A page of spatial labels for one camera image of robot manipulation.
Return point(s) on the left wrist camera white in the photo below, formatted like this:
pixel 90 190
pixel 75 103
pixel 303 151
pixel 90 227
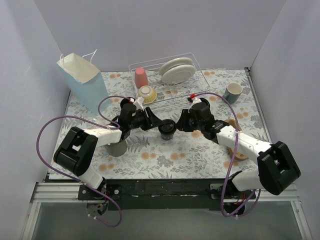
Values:
pixel 137 102

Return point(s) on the front white plate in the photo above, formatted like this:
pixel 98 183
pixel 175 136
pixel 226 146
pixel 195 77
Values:
pixel 178 74

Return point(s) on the black takeout coffee cup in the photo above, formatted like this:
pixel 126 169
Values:
pixel 167 136

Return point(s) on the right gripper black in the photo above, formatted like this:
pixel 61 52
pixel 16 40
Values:
pixel 186 121

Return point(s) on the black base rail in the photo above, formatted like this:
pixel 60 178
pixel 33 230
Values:
pixel 137 194

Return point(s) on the aluminium frame rail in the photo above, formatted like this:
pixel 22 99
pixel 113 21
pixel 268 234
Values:
pixel 71 192

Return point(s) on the white plate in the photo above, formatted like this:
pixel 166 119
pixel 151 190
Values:
pixel 174 63
pixel 178 74

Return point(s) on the yellow dotted bowl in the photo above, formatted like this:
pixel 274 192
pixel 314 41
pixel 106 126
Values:
pixel 148 93

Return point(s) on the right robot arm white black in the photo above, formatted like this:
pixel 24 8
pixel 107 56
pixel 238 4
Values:
pixel 276 166

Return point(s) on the light blue paper bag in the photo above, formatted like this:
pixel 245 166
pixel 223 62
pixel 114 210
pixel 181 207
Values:
pixel 84 80

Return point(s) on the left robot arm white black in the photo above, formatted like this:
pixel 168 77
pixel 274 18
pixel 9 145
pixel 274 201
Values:
pixel 76 151

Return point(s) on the pink plastic cup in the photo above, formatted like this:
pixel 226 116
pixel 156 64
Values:
pixel 140 77

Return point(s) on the grey straw holder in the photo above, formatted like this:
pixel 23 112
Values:
pixel 116 149

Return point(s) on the grey blue mug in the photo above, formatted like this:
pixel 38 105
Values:
pixel 232 92

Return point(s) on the floral table mat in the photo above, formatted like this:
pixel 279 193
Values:
pixel 188 154

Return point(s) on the black cup lid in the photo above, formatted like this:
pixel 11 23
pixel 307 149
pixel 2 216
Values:
pixel 168 128

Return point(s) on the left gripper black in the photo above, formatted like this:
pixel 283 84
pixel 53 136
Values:
pixel 146 119

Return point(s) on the rear white plate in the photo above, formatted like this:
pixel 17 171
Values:
pixel 174 63

